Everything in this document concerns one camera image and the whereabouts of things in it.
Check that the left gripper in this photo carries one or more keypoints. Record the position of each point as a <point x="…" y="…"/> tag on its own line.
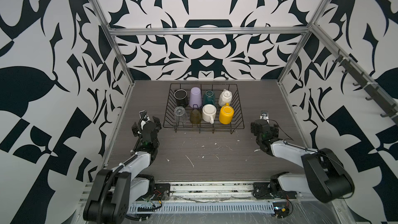
<point x="136" y="131"/>

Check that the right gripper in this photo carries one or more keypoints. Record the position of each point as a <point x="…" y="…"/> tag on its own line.
<point x="274" y="130"/>

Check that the clear glass cup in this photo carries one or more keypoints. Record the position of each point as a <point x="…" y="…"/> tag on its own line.
<point x="180" y="115"/>

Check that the yellow mug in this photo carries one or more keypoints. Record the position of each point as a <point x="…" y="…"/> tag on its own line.
<point x="226" y="114"/>

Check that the white ceramic mug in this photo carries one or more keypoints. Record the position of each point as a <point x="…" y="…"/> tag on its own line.
<point x="225" y="98"/>

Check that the black mug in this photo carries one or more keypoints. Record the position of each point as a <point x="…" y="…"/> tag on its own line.
<point x="181" y="98"/>

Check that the olive brown glass cup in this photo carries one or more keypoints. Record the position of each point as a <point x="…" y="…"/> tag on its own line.
<point x="196" y="115"/>

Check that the red inside white mug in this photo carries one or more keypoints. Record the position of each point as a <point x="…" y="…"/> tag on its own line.
<point x="209" y="113"/>

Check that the purple plastic cup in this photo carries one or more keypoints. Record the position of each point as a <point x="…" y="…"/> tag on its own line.
<point x="195" y="100"/>

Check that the green mug cream inside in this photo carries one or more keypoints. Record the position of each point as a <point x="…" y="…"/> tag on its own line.
<point x="208" y="98"/>

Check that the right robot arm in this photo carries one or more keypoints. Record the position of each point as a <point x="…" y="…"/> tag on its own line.
<point x="325" y="177"/>

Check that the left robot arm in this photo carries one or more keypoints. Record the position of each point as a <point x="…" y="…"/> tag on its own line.
<point x="114" y="190"/>

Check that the small circuit board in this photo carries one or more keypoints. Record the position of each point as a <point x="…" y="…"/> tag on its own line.
<point x="282" y="210"/>

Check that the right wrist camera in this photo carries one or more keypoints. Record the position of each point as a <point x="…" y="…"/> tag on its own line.
<point x="264" y="115"/>

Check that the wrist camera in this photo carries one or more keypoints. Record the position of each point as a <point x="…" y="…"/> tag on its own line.
<point x="143" y="118"/>
<point x="264" y="115"/>

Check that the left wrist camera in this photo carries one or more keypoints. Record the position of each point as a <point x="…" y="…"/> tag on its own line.
<point x="143" y="118"/>

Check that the black wire dish rack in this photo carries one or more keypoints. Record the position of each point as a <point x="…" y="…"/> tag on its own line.
<point x="237" y="122"/>

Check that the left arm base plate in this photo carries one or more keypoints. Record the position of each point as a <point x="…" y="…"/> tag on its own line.
<point x="156" y="192"/>

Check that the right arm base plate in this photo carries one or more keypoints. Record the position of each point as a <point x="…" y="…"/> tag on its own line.
<point x="264" y="190"/>

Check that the white cable duct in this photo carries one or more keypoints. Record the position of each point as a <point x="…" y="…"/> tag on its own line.
<point x="203" y="208"/>

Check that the wall hook rail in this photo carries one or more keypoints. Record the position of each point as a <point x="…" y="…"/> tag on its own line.
<point x="363" y="81"/>

